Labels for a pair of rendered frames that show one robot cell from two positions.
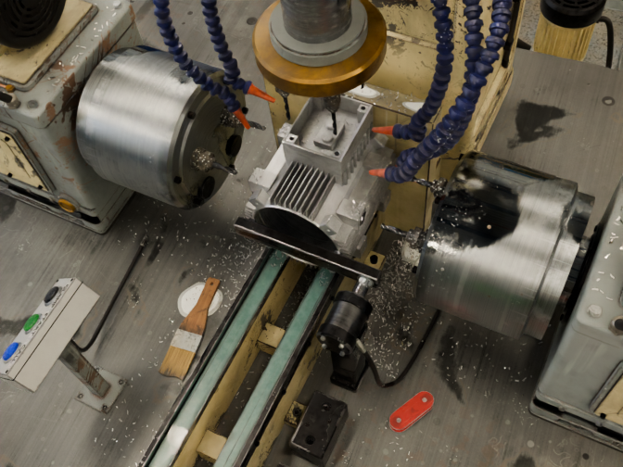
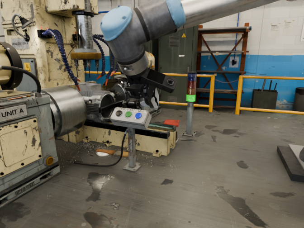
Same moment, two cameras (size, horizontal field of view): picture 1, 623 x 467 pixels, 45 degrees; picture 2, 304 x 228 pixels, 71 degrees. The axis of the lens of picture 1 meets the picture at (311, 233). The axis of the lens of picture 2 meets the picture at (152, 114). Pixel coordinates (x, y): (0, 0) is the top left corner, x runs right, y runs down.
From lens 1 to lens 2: 1.62 m
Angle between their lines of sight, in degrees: 82
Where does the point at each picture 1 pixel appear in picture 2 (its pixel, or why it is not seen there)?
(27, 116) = (46, 96)
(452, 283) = not seen: hidden behind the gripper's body
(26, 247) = (50, 194)
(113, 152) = (68, 104)
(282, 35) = (87, 48)
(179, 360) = (125, 153)
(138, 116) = (65, 91)
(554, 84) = not seen: hidden behind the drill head
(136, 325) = (108, 162)
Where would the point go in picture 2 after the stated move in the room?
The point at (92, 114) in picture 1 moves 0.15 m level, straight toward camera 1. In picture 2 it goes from (54, 97) to (87, 94)
